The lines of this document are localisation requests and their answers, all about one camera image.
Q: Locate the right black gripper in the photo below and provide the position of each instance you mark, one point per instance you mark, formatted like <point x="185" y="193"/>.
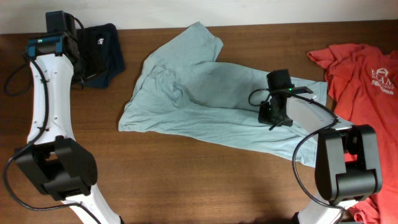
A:
<point x="263" y="117"/>

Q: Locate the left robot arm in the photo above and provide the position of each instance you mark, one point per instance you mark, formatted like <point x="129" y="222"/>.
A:
<point x="52" y="160"/>

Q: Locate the navy blue folded garment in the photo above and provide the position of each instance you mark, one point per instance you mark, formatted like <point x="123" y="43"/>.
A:
<point x="114" y="58"/>

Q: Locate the light blue t-shirt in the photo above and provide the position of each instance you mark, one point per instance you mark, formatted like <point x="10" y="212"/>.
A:
<point x="184" y="90"/>

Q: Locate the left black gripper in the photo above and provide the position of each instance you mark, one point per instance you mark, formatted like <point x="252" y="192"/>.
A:
<point x="95" y="67"/>

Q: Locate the black folded garment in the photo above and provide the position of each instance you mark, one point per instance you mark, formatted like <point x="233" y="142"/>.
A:
<point x="93" y="48"/>

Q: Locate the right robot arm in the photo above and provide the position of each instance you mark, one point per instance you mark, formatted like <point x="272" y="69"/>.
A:
<point x="347" y="163"/>

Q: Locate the red printed t-shirt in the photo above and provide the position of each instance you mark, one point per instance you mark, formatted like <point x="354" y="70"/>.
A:
<point x="363" y="82"/>

